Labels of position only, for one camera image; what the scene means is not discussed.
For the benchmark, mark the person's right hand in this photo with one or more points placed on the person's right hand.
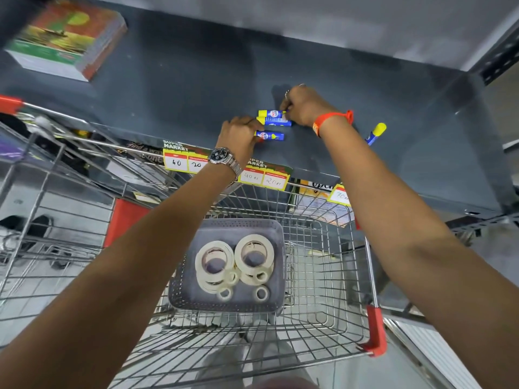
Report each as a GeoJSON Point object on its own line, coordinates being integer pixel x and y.
{"type": "Point", "coordinates": [310, 106]}

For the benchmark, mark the person's left hand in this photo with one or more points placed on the person's left hand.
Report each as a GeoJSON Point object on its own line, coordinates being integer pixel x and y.
{"type": "Point", "coordinates": [237, 137]}

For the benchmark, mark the person's right thumb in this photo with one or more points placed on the person's right thumb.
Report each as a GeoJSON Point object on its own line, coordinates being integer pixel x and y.
{"type": "Point", "coordinates": [285, 107]}

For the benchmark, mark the person's left thumb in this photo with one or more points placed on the person's left thumb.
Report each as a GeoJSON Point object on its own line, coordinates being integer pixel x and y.
{"type": "Point", "coordinates": [258, 137]}

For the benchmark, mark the blue yellow glue stick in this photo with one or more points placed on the blue yellow glue stick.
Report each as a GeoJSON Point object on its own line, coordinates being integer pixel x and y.
{"type": "Point", "coordinates": [275, 122]}
{"type": "Point", "coordinates": [271, 136]}
{"type": "Point", "coordinates": [272, 114]}
{"type": "Point", "coordinates": [375, 134]}

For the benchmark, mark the person's left forearm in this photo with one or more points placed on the person's left forearm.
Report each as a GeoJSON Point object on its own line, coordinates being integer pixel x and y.
{"type": "Point", "coordinates": [121, 279]}

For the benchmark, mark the person's right forearm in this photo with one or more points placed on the person's right forearm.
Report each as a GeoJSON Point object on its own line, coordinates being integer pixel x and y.
{"type": "Point", "coordinates": [409, 238]}

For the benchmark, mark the silver wristwatch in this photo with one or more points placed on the silver wristwatch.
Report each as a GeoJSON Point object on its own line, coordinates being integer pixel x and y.
{"type": "Point", "coordinates": [222, 156]}

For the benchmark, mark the yellow price tag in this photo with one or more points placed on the yellow price tag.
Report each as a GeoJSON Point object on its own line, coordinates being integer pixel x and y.
{"type": "Point", "coordinates": [339, 195]}
{"type": "Point", "coordinates": [265, 177]}
{"type": "Point", "coordinates": [184, 158]}

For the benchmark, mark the orange wristband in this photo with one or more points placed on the orange wristband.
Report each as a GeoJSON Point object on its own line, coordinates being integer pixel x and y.
{"type": "Point", "coordinates": [330, 116]}

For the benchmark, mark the grey plastic basket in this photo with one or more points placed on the grey plastic basket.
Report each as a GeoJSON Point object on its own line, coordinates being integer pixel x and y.
{"type": "Point", "coordinates": [243, 228]}

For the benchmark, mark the dark grey metal shelf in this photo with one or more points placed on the dark grey metal shelf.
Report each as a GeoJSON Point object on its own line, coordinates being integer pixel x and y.
{"type": "Point", "coordinates": [182, 76]}

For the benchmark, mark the pile of white tape rolls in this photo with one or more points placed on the pile of white tape rolls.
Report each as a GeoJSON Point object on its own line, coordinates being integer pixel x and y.
{"type": "Point", "coordinates": [233, 265]}

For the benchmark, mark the stack of colourful notebooks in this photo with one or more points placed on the stack of colourful notebooks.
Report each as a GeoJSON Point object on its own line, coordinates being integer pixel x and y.
{"type": "Point", "coordinates": [65, 38]}

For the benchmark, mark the black perforated shelf upright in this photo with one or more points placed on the black perforated shelf upright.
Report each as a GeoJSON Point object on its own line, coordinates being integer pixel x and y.
{"type": "Point", "coordinates": [500, 56]}

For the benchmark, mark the person's grey trousers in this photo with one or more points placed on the person's grey trousers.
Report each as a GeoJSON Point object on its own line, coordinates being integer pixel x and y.
{"type": "Point", "coordinates": [247, 364]}

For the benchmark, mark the white ribbed panel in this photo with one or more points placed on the white ribbed panel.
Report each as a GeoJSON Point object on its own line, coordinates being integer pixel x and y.
{"type": "Point", "coordinates": [438, 352]}

